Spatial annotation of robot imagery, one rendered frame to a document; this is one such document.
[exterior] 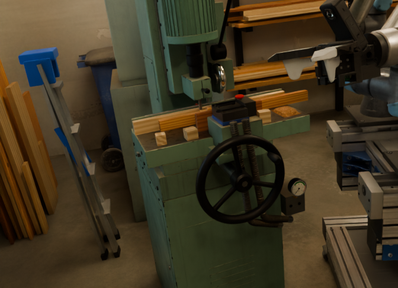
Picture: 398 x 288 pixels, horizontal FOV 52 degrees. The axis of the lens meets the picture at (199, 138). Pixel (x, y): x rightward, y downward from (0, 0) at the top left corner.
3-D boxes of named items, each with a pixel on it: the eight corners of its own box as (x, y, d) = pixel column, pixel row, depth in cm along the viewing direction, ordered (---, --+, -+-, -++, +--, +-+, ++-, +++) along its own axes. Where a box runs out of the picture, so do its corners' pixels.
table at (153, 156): (153, 181, 124) (150, 163, 122) (135, 148, 151) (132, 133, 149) (326, 138, 140) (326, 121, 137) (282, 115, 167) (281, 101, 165)
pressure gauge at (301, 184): (291, 202, 147) (291, 182, 144) (286, 198, 151) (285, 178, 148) (307, 198, 149) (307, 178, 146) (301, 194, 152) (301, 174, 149)
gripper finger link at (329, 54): (331, 86, 68) (346, 77, 76) (328, 50, 67) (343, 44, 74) (313, 88, 70) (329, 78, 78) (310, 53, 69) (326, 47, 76)
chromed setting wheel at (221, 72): (221, 97, 159) (218, 65, 154) (211, 90, 170) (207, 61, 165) (228, 96, 159) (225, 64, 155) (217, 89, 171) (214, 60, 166)
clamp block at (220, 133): (222, 154, 129) (220, 128, 126) (208, 141, 141) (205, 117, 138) (265, 144, 133) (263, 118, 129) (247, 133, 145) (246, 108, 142)
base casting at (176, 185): (161, 202, 138) (157, 178, 135) (132, 146, 190) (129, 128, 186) (280, 171, 149) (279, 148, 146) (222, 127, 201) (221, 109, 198)
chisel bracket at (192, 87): (194, 105, 143) (191, 81, 140) (183, 96, 156) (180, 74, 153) (214, 101, 145) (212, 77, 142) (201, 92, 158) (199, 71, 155)
